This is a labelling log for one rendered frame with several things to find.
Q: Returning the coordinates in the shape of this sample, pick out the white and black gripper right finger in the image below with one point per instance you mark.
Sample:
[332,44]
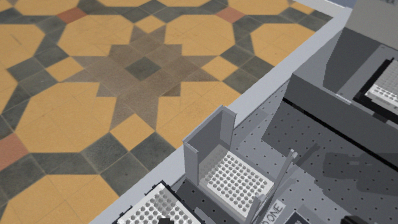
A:
[353,220]

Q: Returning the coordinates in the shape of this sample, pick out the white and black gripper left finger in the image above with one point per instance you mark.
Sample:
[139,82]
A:
[165,221]

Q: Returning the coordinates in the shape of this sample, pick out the dark grey rectangular nest plate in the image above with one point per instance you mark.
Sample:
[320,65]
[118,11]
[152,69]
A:
[296,218]

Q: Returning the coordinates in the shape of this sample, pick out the white microplate with label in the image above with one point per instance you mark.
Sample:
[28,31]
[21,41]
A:
[157,203]

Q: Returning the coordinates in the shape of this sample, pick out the grey perforated base plate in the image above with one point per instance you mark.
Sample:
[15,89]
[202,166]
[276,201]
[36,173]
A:
[329,178]

